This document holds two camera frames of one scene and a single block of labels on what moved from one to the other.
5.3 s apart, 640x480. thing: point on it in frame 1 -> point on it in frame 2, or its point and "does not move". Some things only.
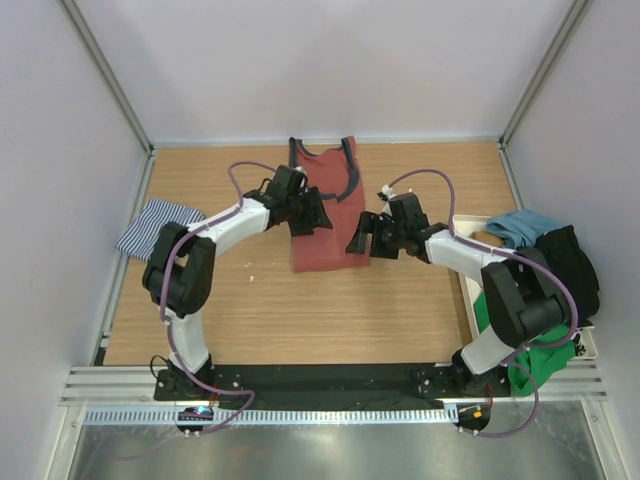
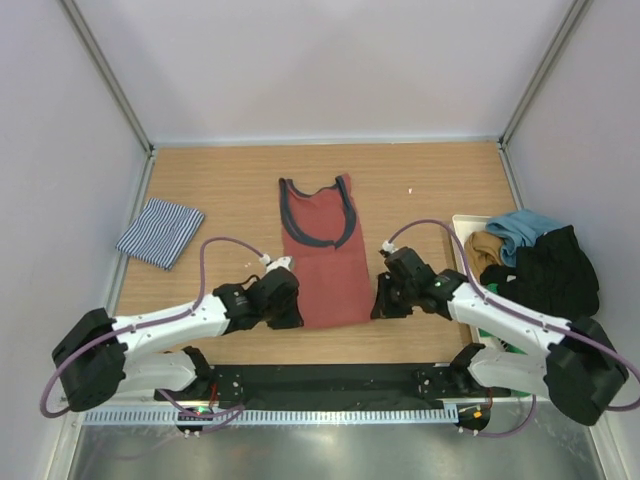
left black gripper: [316, 216] -> [292, 319]
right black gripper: [369, 223] -> [383, 307]
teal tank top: [520, 228] does not move
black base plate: [341, 386] does not move
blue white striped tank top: [142, 237] does not move
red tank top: [336, 176] -> [323, 237]
